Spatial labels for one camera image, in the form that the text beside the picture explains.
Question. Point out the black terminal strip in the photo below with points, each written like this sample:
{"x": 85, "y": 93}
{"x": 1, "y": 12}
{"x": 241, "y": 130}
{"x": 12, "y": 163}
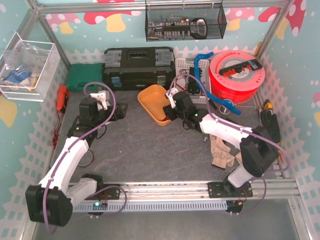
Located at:
{"x": 252, "y": 64}

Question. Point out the green tool case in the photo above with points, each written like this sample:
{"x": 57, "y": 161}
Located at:
{"x": 80, "y": 74}

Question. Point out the black yellow work glove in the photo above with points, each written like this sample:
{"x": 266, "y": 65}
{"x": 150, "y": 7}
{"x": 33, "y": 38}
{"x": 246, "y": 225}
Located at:
{"x": 269, "y": 121}

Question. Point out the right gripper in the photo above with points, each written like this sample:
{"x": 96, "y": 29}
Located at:
{"x": 169, "y": 112}

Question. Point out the brown tape roll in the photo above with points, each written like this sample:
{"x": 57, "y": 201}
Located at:
{"x": 86, "y": 159}

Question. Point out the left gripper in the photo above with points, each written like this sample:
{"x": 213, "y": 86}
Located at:
{"x": 112, "y": 112}

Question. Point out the beige work glove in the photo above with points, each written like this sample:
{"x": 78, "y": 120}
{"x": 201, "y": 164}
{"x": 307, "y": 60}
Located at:
{"x": 224, "y": 154}

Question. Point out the aluminium front rail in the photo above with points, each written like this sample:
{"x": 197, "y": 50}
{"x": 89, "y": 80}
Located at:
{"x": 196, "y": 190}

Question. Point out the clear acrylic box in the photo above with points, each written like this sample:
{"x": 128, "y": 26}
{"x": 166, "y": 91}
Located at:
{"x": 41, "y": 58}

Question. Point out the black toolbox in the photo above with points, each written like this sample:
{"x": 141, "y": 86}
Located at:
{"x": 136, "y": 68}

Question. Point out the white tape roll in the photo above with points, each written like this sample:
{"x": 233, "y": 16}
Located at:
{"x": 224, "y": 110}

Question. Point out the orange plastic bin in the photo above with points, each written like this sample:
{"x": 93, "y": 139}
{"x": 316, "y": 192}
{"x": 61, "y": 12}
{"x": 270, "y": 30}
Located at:
{"x": 153, "y": 99}

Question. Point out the black wire mesh basket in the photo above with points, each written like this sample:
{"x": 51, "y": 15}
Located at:
{"x": 179, "y": 22}

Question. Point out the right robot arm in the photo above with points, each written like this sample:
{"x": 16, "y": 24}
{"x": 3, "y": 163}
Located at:
{"x": 257, "y": 150}

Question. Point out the orange multimeter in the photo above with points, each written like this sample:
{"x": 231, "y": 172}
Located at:
{"x": 62, "y": 99}

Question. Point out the blue white glove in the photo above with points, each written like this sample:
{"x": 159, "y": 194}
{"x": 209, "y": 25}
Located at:
{"x": 19, "y": 76}

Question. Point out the orange filament spool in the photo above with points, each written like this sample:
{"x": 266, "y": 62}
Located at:
{"x": 239, "y": 87}

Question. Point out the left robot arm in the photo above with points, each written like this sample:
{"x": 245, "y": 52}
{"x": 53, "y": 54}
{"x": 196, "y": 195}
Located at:
{"x": 52, "y": 200}

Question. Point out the white perforated basket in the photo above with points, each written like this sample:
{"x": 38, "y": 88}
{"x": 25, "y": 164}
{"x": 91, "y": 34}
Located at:
{"x": 182, "y": 65}

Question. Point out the black metal bracket plate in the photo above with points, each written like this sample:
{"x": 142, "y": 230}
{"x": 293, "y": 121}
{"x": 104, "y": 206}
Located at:
{"x": 192, "y": 87}

